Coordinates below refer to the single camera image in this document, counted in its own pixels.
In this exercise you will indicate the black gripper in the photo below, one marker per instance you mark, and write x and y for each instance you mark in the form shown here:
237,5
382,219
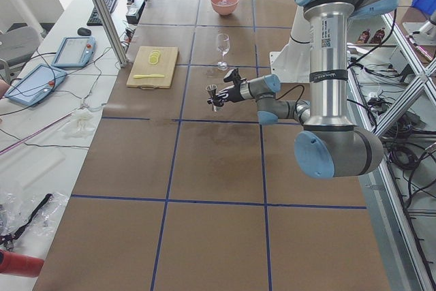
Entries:
232,95

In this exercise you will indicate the steel jigger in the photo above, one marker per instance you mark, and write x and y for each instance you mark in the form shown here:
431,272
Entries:
212,92

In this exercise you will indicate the clear wine glass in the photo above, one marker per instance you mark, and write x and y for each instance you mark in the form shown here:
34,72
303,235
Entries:
223,46

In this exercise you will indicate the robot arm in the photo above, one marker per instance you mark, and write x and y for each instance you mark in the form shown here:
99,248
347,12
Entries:
329,145

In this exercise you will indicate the pile of ice cubes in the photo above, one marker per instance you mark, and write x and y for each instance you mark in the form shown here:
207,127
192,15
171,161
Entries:
224,3

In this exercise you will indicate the yellow plastic knife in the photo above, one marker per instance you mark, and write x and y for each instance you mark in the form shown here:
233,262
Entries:
141,76

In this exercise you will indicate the bamboo cutting board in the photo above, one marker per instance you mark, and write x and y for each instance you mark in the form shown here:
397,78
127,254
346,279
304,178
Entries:
166,66

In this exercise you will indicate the pink bowl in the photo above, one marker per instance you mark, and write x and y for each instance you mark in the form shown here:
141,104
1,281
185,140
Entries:
224,7

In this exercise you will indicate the black power box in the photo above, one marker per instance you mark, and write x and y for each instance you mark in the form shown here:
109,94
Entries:
134,12

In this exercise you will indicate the white crumpled cloth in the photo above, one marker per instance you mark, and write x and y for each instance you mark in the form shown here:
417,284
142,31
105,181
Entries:
80,124

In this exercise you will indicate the teach pendant far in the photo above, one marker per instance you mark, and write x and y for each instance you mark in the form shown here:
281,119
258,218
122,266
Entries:
74,52

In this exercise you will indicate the teach pendant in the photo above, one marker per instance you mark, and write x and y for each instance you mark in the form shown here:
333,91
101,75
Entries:
74,52
36,85

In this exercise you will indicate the black computer mouse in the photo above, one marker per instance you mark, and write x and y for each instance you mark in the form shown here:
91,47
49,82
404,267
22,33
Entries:
82,31

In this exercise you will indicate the teach pendant near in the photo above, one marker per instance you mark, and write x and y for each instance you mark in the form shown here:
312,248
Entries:
36,85

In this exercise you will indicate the grey office chair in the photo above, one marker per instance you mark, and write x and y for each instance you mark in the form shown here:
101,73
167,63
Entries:
17,46

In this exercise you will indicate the clear plastic bag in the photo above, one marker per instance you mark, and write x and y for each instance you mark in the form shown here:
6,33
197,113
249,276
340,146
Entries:
23,214

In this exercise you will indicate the red cylinder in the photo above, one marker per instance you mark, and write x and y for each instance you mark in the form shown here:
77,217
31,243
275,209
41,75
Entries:
20,265

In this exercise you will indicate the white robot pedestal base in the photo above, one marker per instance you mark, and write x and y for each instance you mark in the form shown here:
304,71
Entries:
292,63

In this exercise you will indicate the aluminium frame post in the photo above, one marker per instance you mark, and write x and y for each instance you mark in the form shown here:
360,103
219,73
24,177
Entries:
110,30

